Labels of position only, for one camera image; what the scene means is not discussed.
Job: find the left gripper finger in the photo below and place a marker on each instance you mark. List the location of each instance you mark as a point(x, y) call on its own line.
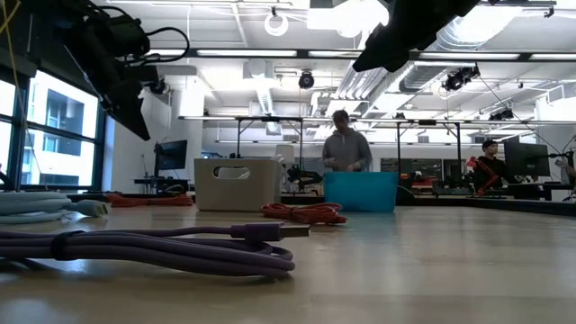
point(132, 114)

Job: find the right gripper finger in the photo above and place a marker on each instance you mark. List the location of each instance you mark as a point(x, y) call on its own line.
point(382, 51)

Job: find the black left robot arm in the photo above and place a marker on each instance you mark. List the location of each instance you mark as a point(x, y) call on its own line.
point(90, 18)

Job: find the small black background robot arm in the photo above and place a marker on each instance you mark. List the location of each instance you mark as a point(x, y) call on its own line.
point(303, 175)

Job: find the black overhead crossbeam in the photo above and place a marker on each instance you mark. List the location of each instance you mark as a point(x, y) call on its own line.
point(450, 56)

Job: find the black computer monitor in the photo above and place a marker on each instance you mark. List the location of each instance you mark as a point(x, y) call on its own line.
point(171, 156)
point(526, 158)

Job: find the dark background desk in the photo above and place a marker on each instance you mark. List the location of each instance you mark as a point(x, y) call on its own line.
point(162, 182)

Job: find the dark framed window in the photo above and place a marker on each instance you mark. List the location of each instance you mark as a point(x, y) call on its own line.
point(63, 148)

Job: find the person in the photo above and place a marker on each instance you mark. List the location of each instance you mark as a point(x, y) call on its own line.
point(346, 150)
point(492, 168)

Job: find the white plastic bin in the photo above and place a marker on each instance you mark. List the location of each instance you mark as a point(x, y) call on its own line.
point(236, 193)

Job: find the teal plastic bin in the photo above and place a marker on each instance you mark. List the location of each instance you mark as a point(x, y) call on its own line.
point(360, 193)

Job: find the red desk lamp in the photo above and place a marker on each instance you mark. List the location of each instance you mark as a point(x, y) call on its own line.
point(483, 173)

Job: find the silver ventilation duct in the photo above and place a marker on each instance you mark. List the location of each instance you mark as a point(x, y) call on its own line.
point(450, 49)

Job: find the black ceiling camera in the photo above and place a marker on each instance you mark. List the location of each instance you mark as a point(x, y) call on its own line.
point(158, 86)
point(459, 78)
point(306, 80)

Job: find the black background rig frame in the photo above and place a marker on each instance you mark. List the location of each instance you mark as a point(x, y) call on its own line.
point(270, 119)
point(427, 122)

